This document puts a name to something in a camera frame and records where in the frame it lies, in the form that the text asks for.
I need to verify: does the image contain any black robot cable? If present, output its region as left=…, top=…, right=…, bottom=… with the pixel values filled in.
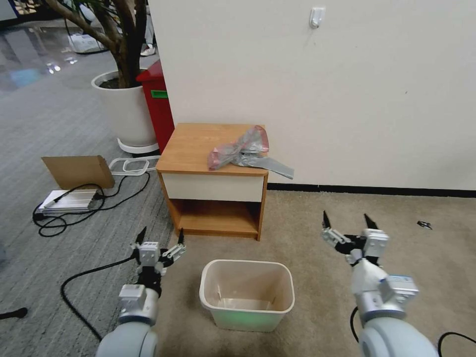
left=437, top=332, right=476, bottom=357

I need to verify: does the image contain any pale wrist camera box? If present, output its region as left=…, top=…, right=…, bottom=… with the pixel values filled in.
left=138, top=241, right=160, bottom=267
left=362, top=229, right=390, bottom=258

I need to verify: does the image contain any wooden bedside table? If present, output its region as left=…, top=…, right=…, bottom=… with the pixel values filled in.
left=156, top=123, right=269, bottom=241

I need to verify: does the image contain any white pot saucer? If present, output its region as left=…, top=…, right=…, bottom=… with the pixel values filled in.
left=117, top=138, right=161, bottom=154

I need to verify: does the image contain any white round plant pot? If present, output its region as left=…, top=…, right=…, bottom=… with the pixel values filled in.
left=91, top=68, right=159, bottom=147

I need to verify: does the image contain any person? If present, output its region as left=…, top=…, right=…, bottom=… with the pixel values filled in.
left=139, top=0, right=157, bottom=58

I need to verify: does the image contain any brown tree trunk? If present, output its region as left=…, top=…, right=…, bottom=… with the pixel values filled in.
left=44, top=0, right=149, bottom=89

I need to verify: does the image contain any flat white box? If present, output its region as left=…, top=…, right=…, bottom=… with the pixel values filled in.
left=36, top=189, right=106, bottom=216

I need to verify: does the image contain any white wall hook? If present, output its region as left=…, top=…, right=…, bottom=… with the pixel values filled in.
left=309, top=5, right=326, bottom=29

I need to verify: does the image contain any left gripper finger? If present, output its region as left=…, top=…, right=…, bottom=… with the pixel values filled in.
left=129, top=227, right=148, bottom=262
left=160, top=227, right=188, bottom=270

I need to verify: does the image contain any white wire frame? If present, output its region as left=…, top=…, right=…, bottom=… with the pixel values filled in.
left=109, top=156, right=161, bottom=176

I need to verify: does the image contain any white printed box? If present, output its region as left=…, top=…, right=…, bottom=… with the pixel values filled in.
left=68, top=32, right=109, bottom=54

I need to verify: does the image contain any black baseboard strip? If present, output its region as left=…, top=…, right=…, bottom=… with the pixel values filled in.
left=267, top=183, right=476, bottom=199

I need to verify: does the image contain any black rounded floor object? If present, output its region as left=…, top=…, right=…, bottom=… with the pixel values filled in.
left=0, top=307, right=29, bottom=320

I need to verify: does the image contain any cream plastic trash can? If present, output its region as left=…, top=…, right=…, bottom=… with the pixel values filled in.
left=199, top=259, right=296, bottom=333

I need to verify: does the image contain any red bin with green label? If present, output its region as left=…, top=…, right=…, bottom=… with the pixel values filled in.
left=135, top=59, right=176, bottom=155

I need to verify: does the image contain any brown cardboard sheet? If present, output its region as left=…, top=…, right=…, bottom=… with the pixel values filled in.
left=41, top=155, right=116, bottom=191

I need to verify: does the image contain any grey and red garbage bag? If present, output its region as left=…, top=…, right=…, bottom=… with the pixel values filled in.
left=207, top=125, right=295, bottom=180

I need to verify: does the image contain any thick black floor cable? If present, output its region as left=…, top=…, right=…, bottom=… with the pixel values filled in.
left=60, top=254, right=139, bottom=341

